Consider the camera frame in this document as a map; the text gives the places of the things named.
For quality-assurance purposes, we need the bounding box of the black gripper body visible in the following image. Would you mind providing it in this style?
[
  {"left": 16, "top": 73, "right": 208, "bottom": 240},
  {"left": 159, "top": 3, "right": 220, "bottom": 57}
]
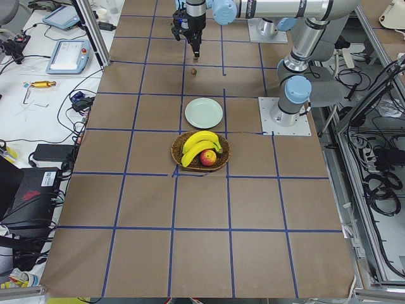
[{"left": 171, "top": 9, "right": 206, "bottom": 44}]

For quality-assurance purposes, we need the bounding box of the light green plate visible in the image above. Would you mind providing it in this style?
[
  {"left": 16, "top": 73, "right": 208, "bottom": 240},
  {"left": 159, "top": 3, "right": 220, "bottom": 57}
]
[{"left": 185, "top": 98, "right": 223, "bottom": 129}]

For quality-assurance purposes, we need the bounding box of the yellow banana bunch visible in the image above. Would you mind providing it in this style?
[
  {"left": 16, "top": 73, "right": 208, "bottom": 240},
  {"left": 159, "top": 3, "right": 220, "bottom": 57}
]
[{"left": 181, "top": 130, "right": 222, "bottom": 167}]

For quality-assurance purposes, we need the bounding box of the woven wicker basket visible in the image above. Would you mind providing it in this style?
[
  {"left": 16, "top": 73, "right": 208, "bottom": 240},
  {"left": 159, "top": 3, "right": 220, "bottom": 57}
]
[{"left": 171, "top": 130, "right": 230, "bottom": 172}]

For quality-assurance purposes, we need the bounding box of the red yellow apple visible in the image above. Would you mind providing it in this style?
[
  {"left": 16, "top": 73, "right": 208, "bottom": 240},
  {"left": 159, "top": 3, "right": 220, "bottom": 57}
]
[{"left": 199, "top": 149, "right": 217, "bottom": 167}]

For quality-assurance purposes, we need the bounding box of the blue teach pendant near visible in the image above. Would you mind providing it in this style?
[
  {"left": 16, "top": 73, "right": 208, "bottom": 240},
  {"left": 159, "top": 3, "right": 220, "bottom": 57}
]
[{"left": 46, "top": 39, "right": 91, "bottom": 74}]

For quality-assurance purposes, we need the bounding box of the blue teach pendant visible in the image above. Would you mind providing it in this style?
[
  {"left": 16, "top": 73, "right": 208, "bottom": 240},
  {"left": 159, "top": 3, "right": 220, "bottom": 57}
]
[
  {"left": 46, "top": 39, "right": 91, "bottom": 74},
  {"left": 42, "top": 6, "right": 80, "bottom": 30}
]

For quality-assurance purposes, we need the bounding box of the blue teach pendant far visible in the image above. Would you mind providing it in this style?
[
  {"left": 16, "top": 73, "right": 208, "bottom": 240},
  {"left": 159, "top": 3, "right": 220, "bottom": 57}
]
[{"left": 42, "top": 6, "right": 80, "bottom": 30}]

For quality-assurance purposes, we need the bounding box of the gold cylinder tool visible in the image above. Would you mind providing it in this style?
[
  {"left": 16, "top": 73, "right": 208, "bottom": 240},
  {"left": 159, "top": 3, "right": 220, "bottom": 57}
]
[{"left": 30, "top": 80, "right": 56, "bottom": 89}]

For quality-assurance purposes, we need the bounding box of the black power adapter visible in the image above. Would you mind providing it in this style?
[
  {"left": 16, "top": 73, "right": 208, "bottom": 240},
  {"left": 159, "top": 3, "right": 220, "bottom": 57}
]
[{"left": 32, "top": 144, "right": 73, "bottom": 162}]

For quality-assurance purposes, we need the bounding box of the black computer case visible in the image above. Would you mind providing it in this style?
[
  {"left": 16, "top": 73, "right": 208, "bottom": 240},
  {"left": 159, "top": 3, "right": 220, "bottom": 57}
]
[{"left": 1, "top": 158, "right": 61, "bottom": 238}]

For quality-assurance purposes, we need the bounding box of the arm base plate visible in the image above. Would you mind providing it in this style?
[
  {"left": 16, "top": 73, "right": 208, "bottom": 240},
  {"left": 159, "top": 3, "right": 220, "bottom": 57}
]
[
  {"left": 247, "top": 18, "right": 288, "bottom": 44},
  {"left": 258, "top": 97, "right": 311, "bottom": 136}
]

